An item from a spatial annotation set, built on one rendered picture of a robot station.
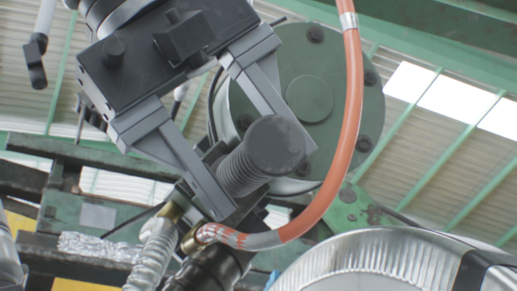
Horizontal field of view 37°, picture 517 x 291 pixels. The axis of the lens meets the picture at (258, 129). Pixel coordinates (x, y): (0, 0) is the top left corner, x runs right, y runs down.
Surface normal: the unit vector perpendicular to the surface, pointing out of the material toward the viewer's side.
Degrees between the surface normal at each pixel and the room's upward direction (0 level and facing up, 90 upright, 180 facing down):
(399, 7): 180
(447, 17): 180
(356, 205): 90
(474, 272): 88
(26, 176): 90
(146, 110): 115
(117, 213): 90
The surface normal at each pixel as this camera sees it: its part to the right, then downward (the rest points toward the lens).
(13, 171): 0.55, -0.53
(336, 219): 0.17, -0.63
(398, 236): -0.94, -0.22
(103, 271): 0.00, 0.77
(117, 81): 0.25, -0.23
